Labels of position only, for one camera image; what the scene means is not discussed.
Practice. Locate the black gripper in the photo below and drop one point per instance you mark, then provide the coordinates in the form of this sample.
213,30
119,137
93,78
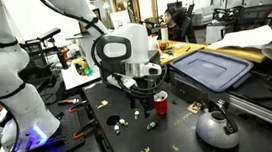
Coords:
143,92

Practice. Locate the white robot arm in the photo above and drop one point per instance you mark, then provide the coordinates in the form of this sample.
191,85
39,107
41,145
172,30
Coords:
32,124

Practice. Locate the red plastic cup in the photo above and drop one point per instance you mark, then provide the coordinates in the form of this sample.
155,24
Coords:
161,102

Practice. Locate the grey toaster oven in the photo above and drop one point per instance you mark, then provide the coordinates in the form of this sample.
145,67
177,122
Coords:
156,62

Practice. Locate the seated person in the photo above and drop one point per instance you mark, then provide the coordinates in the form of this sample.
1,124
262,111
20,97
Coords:
174,30

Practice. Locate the grey kettle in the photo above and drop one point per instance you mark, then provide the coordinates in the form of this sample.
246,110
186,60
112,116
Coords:
216,128

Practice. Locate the blue plastic bin lid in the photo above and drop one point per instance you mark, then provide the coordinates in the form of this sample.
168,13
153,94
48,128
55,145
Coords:
212,70

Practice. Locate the white paper stack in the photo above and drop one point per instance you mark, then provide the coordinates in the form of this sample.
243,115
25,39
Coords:
260,38

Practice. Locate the orange handled clamp front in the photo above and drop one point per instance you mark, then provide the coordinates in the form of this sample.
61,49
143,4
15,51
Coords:
84,129

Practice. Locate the orange handled clamp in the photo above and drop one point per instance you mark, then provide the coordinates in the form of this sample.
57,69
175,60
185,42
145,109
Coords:
65,102
77,106
84,129

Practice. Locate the orange handled clamp lower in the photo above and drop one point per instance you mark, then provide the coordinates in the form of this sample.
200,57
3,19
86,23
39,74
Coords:
77,106

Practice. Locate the orange handled clamp upper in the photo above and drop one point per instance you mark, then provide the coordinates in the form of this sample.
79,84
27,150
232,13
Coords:
65,102

